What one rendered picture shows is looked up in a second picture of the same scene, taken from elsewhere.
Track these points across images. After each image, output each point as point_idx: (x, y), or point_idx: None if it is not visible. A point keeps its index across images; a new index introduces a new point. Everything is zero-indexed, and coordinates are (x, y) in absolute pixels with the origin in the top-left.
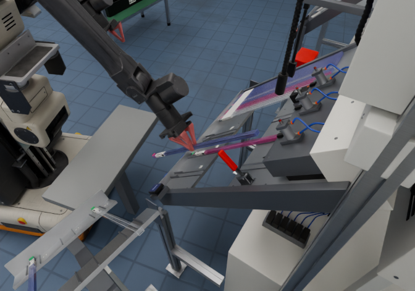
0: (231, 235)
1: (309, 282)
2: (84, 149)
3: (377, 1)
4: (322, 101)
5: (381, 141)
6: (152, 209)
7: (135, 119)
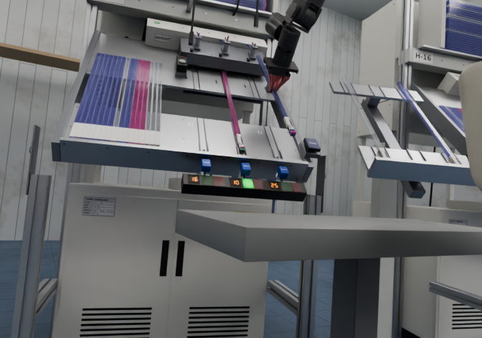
0: None
1: None
2: (422, 229)
3: None
4: (217, 49)
5: None
6: (331, 85)
7: (242, 216)
